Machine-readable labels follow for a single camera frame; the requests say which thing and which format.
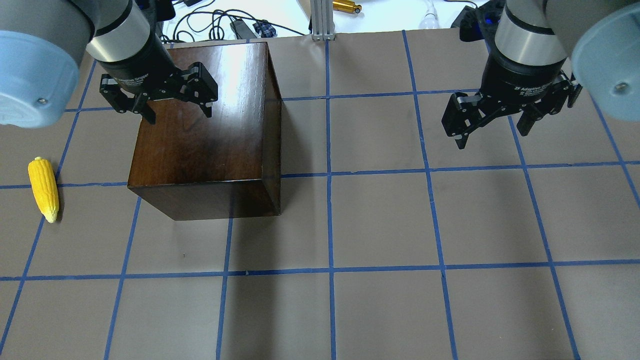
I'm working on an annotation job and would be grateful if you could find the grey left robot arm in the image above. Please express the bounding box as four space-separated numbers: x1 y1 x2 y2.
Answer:
0 0 218 129

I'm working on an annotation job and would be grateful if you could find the white light bulb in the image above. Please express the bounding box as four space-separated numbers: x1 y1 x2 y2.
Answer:
418 0 441 30

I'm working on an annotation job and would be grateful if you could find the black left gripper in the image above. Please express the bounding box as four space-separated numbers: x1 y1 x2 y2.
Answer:
98 34 218 125

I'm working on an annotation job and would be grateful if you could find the black power strip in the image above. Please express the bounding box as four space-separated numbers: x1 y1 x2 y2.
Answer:
230 19 258 40

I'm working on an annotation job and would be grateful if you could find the yellow toy corn cob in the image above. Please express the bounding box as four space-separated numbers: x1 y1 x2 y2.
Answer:
27 156 60 224

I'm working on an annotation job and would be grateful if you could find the aluminium frame post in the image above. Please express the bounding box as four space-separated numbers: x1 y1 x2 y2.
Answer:
310 0 336 42

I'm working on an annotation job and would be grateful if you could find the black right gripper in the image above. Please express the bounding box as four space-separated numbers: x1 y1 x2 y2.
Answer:
441 52 583 150

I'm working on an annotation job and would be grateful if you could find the dark wooden drawer cabinet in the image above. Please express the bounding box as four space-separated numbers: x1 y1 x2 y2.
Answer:
127 42 282 221

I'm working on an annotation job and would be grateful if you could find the gold metal cylinder tool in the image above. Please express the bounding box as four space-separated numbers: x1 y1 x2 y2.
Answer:
332 0 362 14

